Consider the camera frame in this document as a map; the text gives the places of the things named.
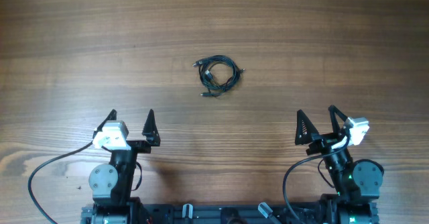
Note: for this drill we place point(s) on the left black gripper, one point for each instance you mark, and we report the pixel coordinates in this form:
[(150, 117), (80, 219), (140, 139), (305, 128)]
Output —
[(151, 138)]

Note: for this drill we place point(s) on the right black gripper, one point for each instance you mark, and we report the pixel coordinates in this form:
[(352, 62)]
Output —
[(323, 143)]

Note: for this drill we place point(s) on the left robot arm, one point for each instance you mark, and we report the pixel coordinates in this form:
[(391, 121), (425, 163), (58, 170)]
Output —
[(112, 183)]

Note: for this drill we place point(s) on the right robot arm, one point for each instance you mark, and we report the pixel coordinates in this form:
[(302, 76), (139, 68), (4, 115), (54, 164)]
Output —
[(357, 183)]

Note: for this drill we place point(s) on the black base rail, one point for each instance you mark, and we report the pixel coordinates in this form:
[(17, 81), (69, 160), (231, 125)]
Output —
[(231, 214)]

